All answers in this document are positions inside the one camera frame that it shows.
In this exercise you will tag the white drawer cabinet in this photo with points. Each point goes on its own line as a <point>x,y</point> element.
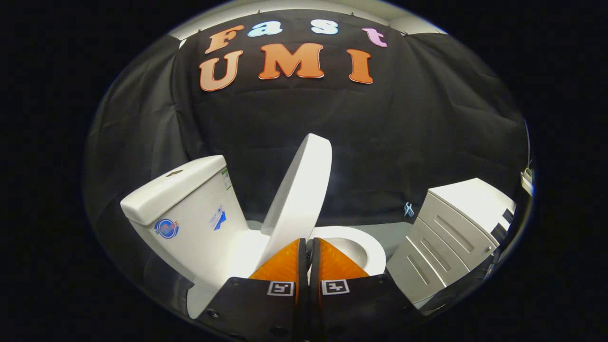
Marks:
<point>451,228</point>

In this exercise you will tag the white toilet lid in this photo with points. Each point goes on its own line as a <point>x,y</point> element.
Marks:
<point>299,190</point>

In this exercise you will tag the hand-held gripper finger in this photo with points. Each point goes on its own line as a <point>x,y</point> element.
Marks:
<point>312,270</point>
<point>303,266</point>

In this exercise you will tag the black backdrop cloth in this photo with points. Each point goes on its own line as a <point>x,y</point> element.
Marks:
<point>380,142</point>

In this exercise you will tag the white toilet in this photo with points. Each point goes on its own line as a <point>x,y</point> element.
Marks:
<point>190,209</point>

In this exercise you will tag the small pale blue clip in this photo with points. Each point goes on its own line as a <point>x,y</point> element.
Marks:
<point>408,209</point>

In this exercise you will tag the white toilet seat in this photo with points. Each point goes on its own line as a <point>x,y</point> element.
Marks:
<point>373,247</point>

